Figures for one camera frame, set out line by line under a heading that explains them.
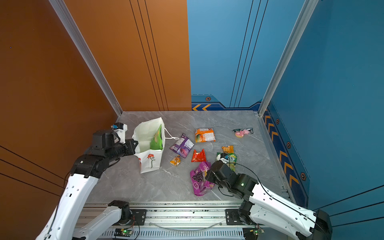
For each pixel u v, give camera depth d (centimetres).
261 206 61
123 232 71
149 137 92
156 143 88
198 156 92
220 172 54
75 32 77
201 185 75
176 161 89
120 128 61
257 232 69
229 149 97
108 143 52
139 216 74
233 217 72
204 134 100
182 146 96
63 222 38
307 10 71
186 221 73
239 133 103
